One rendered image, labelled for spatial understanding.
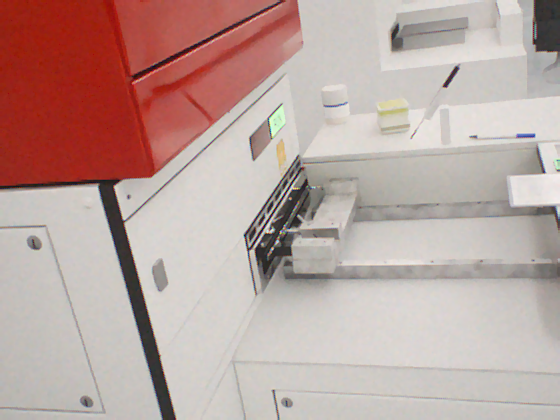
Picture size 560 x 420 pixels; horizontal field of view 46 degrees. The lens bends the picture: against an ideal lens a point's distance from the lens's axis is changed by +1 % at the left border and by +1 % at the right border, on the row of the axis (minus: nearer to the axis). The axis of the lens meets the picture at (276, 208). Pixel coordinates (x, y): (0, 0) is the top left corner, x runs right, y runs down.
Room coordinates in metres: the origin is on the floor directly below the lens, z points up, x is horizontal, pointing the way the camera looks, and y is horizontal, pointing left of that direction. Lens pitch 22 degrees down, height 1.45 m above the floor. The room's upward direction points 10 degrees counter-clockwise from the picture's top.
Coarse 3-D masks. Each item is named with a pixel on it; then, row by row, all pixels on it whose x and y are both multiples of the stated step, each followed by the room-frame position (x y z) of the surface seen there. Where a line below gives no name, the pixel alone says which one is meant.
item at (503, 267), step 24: (288, 264) 1.17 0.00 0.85; (336, 264) 1.14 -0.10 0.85; (360, 264) 1.12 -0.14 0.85; (384, 264) 1.11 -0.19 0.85; (408, 264) 1.09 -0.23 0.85; (432, 264) 1.08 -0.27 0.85; (456, 264) 1.06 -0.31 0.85; (480, 264) 1.05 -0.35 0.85; (504, 264) 1.03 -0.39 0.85; (528, 264) 1.02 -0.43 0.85
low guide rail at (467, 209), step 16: (368, 208) 1.39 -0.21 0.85; (384, 208) 1.37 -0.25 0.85; (400, 208) 1.36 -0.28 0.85; (416, 208) 1.35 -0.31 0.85; (432, 208) 1.33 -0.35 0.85; (448, 208) 1.32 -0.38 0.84; (464, 208) 1.31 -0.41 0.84; (480, 208) 1.30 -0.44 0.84; (496, 208) 1.29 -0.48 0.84; (512, 208) 1.28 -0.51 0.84; (528, 208) 1.27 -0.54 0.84
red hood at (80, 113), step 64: (0, 0) 0.76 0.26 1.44; (64, 0) 0.74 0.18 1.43; (128, 0) 0.76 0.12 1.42; (192, 0) 0.93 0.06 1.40; (256, 0) 1.20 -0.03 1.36; (0, 64) 0.77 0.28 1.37; (64, 64) 0.74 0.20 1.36; (128, 64) 0.73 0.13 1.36; (192, 64) 0.89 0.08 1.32; (256, 64) 1.14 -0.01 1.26; (0, 128) 0.78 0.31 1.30; (64, 128) 0.75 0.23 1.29; (128, 128) 0.73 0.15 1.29; (192, 128) 0.84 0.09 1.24
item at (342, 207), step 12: (324, 204) 1.38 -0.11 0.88; (336, 204) 1.37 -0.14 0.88; (348, 204) 1.36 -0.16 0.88; (324, 216) 1.31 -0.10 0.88; (336, 216) 1.30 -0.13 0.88; (348, 216) 1.29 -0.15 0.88; (348, 228) 1.27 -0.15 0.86; (336, 240) 1.18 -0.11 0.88; (336, 252) 1.14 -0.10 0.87; (300, 264) 1.12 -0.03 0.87; (312, 264) 1.11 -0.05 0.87; (324, 264) 1.11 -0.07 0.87
